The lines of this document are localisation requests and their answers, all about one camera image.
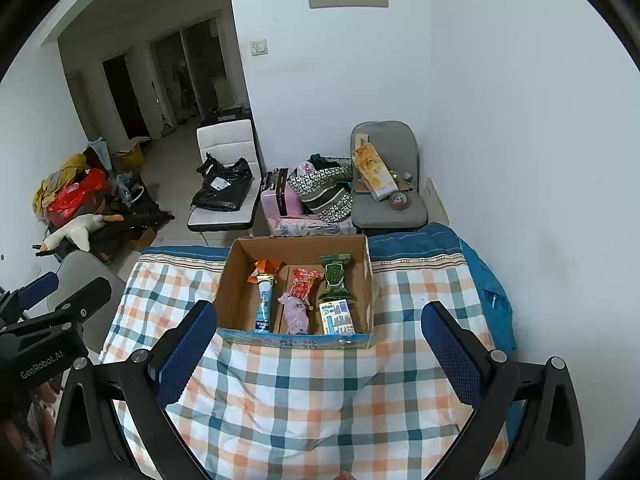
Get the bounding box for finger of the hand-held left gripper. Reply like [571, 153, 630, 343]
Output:
[0, 271, 60, 330]
[0, 277, 112, 346]

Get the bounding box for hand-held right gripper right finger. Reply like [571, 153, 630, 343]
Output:
[421, 301, 586, 480]

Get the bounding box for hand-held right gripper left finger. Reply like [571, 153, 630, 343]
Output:
[50, 300, 218, 480]

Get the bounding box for cardboard box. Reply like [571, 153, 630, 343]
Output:
[214, 234, 375, 351]

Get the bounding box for blue tube packet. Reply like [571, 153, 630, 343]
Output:
[253, 272, 277, 335]

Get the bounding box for white blue tissue pack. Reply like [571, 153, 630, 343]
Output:
[318, 298, 357, 336]

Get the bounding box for purple knitted cloth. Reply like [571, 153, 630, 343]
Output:
[277, 292, 311, 336]

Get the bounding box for orange snack packet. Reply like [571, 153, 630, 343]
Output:
[247, 258, 285, 286]

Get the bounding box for green snack packet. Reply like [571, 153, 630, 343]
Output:
[317, 254, 355, 306]

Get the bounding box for red snack packet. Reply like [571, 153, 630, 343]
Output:
[289, 267, 325, 306]

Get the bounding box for person's left forearm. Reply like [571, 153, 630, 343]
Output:
[22, 384, 60, 478]

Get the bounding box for beige plastic chair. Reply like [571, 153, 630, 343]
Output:
[47, 250, 128, 356]

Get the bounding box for white goose plush toy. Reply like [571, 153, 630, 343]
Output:
[34, 212, 125, 257]

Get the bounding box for black low table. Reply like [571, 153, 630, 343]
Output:
[90, 175, 176, 262]

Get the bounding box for red plastic bag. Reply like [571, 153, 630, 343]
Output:
[47, 169, 110, 228]

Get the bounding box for yellow cloth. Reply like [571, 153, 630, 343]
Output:
[32, 154, 88, 218]

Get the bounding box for plaid blanket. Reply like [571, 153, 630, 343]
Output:
[97, 255, 511, 480]

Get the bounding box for yellow bin with cardboard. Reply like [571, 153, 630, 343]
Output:
[114, 136, 152, 173]

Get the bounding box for flat cardboard sheet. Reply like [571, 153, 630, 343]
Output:
[424, 176, 451, 226]

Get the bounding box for black plastic bag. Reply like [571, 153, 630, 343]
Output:
[191, 152, 253, 212]

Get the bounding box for pink plastic package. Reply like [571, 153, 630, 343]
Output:
[272, 215, 356, 237]

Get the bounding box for pink suitcase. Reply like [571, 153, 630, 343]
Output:
[260, 167, 306, 236]

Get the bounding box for yellow printed box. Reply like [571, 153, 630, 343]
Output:
[351, 142, 393, 202]

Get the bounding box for patterned tote bag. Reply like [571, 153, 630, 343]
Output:
[287, 152, 355, 223]

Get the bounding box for white chair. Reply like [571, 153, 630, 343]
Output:
[187, 119, 261, 233]

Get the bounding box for grey padded chair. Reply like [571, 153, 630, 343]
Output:
[349, 121, 430, 231]

